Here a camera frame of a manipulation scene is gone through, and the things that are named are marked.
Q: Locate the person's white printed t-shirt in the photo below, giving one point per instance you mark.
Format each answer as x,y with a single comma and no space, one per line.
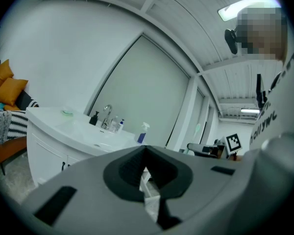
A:
274,116

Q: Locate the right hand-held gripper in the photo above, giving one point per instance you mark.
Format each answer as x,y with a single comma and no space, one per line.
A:
234,144

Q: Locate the black head-worn camera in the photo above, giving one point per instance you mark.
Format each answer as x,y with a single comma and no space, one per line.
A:
231,40

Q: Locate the white pump bottle blue cap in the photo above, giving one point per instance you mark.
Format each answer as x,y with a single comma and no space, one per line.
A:
120,126

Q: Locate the chrome faucet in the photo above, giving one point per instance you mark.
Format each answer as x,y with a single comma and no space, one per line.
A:
107,116

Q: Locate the black soap dispenser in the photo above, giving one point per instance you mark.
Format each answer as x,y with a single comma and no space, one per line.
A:
93,119

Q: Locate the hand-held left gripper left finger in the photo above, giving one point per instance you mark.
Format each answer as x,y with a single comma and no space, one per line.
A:
88,204

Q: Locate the white sink vanity cabinet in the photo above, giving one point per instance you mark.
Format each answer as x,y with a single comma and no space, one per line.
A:
51,141

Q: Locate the clear plastic bottle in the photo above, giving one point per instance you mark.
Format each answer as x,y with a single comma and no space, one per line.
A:
114,125

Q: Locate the white ceiling tube light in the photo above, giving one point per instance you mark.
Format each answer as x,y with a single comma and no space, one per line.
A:
250,110

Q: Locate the person's head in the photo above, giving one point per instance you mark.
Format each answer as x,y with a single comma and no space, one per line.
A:
262,33

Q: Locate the grey frosted window panel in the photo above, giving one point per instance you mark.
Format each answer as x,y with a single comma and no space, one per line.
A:
142,94

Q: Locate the orange sofa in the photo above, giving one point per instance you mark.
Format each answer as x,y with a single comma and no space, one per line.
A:
5,152

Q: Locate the black white knitted cushion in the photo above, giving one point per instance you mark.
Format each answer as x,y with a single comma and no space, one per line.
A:
27,100

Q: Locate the white ceiling light panel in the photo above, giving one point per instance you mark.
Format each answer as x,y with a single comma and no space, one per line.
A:
230,10

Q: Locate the orange cushion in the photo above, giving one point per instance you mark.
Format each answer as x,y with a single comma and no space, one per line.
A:
2,73
11,92

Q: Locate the grey patterned cushion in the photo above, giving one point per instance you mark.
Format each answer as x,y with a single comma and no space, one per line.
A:
1,127

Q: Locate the black white striped blanket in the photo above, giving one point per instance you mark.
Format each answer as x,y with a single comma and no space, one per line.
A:
18,121

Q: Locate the blue striped spray bottle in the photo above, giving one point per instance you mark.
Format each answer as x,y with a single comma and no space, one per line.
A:
142,137

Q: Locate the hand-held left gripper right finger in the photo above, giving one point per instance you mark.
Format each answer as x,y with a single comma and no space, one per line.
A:
223,192

